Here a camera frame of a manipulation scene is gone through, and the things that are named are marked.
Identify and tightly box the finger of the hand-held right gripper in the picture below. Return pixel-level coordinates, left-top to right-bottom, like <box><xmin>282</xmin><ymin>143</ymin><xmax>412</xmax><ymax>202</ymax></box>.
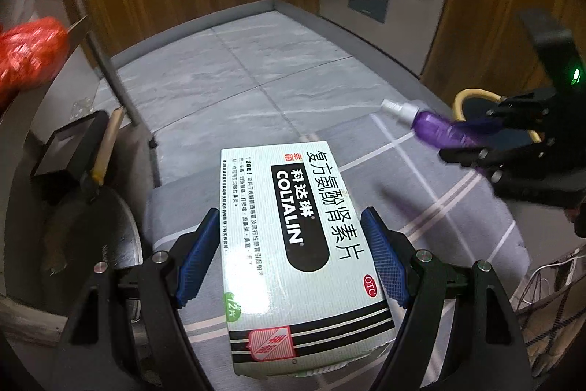
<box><xmin>485</xmin><ymin>89</ymin><xmax>558</xmax><ymax>135</ymax></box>
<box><xmin>438</xmin><ymin>140</ymin><xmax>556</xmax><ymax>187</ymax></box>

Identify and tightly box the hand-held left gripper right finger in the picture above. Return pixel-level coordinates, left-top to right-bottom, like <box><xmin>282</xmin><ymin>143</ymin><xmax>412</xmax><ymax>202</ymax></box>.
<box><xmin>360</xmin><ymin>207</ymin><xmax>534</xmax><ymax>391</ymax></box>

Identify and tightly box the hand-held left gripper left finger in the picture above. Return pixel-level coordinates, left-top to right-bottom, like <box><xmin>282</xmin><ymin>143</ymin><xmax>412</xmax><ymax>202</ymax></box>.
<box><xmin>59</xmin><ymin>207</ymin><xmax>221</xmax><ymax>391</ymax></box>

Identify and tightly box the yellow-rimmed trash bin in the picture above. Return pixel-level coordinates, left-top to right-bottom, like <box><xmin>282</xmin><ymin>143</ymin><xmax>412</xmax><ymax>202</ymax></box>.
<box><xmin>453</xmin><ymin>88</ymin><xmax>545</xmax><ymax>144</ymax></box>

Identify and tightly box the purple spray bottle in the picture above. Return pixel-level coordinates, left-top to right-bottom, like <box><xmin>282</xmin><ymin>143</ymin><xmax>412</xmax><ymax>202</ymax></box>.
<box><xmin>381</xmin><ymin>99</ymin><xmax>504</xmax><ymax>181</ymax></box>

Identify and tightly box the white and green medicine box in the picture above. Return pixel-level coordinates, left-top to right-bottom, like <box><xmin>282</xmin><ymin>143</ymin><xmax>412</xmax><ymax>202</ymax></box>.
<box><xmin>220</xmin><ymin>140</ymin><xmax>397</xmax><ymax>377</ymax></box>

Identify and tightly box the grey checked cloth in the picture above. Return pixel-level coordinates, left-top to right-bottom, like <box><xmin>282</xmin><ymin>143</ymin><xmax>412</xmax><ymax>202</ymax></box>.
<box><xmin>146</xmin><ymin>98</ymin><xmax>532</xmax><ymax>391</ymax></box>

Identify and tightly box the black open box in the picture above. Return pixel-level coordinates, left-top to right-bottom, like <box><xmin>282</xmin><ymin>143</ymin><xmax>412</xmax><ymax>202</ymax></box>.
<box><xmin>31</xmin><ymin>111</ymin><xmax>111</xmax><ymax>209</ymax></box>

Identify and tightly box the metal shelf rack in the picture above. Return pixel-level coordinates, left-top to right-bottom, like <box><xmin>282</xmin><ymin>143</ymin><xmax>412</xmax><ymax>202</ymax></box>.
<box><xmin>0</xmin><ymin>0</ymin><xmax>159</xmax><ymax>149</ymax></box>

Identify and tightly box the red plastic bag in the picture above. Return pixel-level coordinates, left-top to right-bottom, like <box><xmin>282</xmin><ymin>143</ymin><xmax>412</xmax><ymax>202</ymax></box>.
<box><xmin>0</xmin><ymin>16</ymin><xmax>70</xmax><ymax>108</ymax></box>

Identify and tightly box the wire basket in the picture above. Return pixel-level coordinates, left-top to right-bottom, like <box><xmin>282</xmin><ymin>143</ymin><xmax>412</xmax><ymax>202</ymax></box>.
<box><xmin>513</xmin><ymin>249</ymin><xmax>586</xmax><ymax>314</ymax></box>

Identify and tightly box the pan with wooden handle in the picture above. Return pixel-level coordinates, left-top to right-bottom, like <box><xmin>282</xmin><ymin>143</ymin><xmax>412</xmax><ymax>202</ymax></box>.
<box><xmin>39</xmin><ymin>107</ymin><xmax>149</xmax><ymax>391</ymax></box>

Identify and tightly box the black braided cable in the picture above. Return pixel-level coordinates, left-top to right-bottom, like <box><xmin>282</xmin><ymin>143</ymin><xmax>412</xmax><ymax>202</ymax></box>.
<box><xmin>526</xmin><ymin>276</ymin><xmax>586</xmax><ymax>355</ymax></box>

